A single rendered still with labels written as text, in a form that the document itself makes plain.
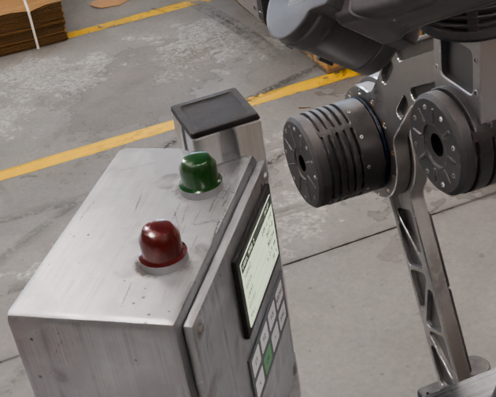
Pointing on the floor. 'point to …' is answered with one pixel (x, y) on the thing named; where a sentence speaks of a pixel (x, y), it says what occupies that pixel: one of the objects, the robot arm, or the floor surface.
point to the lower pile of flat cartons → (21, 26)
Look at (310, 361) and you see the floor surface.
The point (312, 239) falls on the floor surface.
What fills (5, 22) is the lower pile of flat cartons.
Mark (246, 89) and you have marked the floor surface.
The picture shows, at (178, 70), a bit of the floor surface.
